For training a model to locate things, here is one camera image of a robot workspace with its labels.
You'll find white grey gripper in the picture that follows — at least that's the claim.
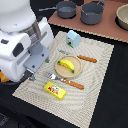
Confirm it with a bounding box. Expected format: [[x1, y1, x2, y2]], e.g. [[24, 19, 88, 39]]
[[23, 43, 51, 83]]

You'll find yellow toy banana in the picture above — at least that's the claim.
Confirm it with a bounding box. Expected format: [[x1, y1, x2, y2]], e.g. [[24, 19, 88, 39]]
[[58, 60, 75, 73]]

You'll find yellow butter box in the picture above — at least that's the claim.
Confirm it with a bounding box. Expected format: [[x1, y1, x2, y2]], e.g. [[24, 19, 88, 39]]
[[44, 81, 66, 100]]

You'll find orange bread loaf toy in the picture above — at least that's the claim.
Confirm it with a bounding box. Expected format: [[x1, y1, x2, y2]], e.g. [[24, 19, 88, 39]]
[[0, 71, 9, 82]]

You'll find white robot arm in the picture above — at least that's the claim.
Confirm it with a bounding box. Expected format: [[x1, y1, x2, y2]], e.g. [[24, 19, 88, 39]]
[[0, 0, 53, 82]]

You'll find round wooden plate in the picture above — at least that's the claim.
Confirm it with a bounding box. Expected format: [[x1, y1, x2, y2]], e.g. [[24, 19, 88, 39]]
[[55, 55, 83, 79]]

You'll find beige woven placemat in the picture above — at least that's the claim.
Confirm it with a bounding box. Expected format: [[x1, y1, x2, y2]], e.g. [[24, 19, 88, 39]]
[[13, 31, 114, 128]]

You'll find dark grey pot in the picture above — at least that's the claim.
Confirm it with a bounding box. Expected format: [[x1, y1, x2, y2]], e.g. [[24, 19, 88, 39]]
[[81, 0, 106, 25]]

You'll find salmon pink board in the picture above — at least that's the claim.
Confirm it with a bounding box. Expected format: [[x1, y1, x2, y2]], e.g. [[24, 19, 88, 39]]
[[48, 1, 128, 43]]

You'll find beige bowl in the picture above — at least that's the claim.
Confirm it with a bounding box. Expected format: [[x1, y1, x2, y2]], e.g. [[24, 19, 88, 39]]
[[116, 4, 128, 30]]

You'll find fork with wooden handle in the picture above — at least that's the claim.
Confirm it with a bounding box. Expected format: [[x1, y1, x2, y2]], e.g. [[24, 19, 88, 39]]
[[45, 72, 84, 90]]

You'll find knife with wooden handle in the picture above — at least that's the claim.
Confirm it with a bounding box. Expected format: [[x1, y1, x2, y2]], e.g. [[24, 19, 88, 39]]
[[58, 50, 97, 63]]

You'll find grey pan with handle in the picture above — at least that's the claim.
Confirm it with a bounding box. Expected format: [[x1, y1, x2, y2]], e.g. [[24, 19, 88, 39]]
[[38, 0, 78, 20]]

